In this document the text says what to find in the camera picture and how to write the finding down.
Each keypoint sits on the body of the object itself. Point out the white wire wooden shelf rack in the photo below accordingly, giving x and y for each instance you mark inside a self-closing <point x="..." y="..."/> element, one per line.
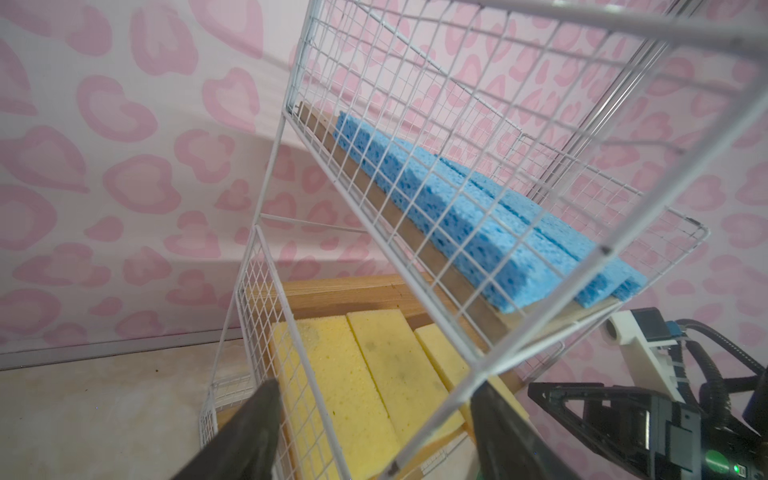
<point x="519" y="174"/>

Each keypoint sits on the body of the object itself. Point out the small yellow sponge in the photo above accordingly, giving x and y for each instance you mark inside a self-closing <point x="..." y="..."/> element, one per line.
<point x="360" y="421"/>

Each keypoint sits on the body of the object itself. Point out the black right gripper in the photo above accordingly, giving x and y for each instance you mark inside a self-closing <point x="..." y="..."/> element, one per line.
<point x="649" y="436"/>

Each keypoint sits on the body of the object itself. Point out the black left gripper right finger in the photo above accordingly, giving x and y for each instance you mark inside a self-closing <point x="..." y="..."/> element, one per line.
<point x="508" y="448"/>

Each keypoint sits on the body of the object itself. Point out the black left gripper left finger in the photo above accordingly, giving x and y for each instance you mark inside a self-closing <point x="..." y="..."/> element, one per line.
<point x="246" y="447"/>

